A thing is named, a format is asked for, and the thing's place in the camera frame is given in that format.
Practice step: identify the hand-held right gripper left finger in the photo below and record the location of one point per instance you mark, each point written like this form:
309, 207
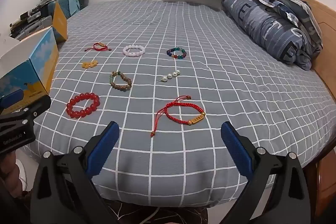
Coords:
105, 145

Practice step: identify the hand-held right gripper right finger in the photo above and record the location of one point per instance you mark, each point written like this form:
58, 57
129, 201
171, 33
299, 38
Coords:
233, 145

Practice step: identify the pile of desk clutter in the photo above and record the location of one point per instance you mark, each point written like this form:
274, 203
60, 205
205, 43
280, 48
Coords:
34, 22

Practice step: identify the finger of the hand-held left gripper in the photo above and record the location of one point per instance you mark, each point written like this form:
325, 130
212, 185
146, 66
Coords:
39, 106
13, 98

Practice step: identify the wooden bed frame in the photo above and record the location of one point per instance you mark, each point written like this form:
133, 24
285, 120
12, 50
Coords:
325, 29

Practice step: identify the pearl pin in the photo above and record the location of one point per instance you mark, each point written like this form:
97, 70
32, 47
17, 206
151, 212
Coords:
170, 75

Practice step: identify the teal bag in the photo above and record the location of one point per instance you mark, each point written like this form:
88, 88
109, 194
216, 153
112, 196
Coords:
71, 3

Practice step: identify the blue and yellow cardboard box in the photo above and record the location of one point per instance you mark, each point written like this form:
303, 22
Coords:
39, 69

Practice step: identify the dark patterned cloth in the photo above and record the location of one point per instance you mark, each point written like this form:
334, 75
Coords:
131, 213

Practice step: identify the orange cardboard box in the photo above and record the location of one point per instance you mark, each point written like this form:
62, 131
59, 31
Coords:
59, 24

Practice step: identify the blue patterned folded quilt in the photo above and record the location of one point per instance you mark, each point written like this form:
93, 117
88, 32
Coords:
262, 22

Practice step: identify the camouflage patterned pillows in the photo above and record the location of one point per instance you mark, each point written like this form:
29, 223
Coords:
302, 11

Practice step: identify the grey checked bed sheet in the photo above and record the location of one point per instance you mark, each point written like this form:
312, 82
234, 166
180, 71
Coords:
183, 29

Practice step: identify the person's left hand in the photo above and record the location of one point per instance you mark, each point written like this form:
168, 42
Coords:
8, 171

